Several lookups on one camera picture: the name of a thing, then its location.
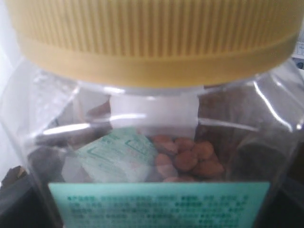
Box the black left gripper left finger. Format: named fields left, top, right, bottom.
left=0, top=166, right=62, bottom=228

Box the clear nut jar gold lid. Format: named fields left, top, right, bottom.
left=0, top=0, right=304, bottom=228

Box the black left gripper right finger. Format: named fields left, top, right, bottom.
left=271, top=178, right=304, bottom=228

